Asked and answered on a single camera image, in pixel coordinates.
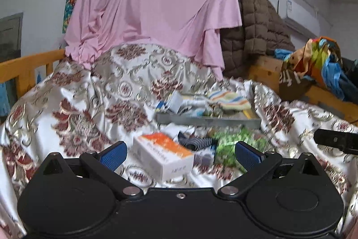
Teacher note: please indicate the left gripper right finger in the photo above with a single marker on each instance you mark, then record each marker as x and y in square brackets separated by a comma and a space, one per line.
[258, 166]

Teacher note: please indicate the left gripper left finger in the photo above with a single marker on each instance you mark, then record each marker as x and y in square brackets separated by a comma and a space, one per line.
[102, 166]

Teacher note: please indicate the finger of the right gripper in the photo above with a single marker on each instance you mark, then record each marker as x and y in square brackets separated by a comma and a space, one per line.
[344, 141]

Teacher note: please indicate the navy dotted sock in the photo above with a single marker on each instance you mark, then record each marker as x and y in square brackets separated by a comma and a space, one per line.
[194, 143]

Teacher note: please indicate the striped pastel sock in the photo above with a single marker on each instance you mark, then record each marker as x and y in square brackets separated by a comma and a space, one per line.
[228, 100]

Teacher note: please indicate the white and blue sock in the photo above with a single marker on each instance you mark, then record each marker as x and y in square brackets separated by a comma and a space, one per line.
[194, 102]

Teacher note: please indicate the grey face mask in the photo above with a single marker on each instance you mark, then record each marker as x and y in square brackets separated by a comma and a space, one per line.
[171, 104]

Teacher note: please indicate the white orange medicine box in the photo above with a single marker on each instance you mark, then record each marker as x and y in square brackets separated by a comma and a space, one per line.
[162, 157]

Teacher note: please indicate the grey tray with colourful picture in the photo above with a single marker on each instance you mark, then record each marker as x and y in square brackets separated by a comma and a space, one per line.
[215, 118]

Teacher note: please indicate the floral satin bedspread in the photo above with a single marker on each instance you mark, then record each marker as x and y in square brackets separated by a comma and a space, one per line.
[75, 110]

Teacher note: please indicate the brown bag with white letters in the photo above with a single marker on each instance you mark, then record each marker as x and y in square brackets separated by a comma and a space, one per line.
[292, 86]

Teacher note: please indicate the colourful clothes pile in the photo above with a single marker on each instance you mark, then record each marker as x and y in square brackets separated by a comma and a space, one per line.
[321, 60]

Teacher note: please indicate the white air conditioner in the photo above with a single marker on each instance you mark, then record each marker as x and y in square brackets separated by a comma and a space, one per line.
[298, 18]

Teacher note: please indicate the brown quilted jacket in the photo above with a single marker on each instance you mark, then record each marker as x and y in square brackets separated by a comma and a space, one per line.
[261, 33]

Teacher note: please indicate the grey door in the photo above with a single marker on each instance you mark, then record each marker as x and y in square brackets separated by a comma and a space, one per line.
[10, 38]

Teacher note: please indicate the pink draped sheet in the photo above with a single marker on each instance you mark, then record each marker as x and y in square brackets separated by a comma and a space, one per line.
[190, 27]

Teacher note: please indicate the wooden bed frame right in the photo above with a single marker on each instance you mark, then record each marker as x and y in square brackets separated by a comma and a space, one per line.
[267, 70]

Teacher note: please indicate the wooden bed rail left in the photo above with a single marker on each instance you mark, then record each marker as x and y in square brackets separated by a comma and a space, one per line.
[22, 69]

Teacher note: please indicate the colourful wall poster left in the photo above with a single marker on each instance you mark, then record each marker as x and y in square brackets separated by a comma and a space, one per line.
[68, 9]

